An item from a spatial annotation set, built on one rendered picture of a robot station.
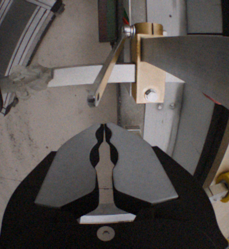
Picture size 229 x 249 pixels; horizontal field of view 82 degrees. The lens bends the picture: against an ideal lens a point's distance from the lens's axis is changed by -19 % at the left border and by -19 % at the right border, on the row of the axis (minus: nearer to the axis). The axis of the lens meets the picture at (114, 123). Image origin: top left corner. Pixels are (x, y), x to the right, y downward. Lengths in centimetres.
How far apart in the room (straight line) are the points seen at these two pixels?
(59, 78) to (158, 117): 41
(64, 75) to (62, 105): 98
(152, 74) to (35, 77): 19
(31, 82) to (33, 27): 73
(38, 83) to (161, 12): 42
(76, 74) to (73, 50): 88
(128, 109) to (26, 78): 29
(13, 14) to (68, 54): 49
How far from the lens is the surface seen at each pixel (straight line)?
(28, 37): 99
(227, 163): 44
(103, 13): 42
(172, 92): 57
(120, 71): 26
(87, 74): 26
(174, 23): 55
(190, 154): 57
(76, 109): 123
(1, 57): 112
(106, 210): 33
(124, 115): 47
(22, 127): 146
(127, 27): 27
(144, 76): 26
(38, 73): 28
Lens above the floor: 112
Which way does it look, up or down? 62 degrees down
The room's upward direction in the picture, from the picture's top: 172 degrees clockwise
